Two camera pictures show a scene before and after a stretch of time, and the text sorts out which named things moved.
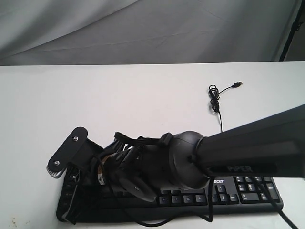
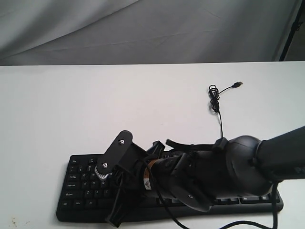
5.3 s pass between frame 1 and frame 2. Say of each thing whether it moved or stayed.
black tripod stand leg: stayed
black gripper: moved
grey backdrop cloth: stayed
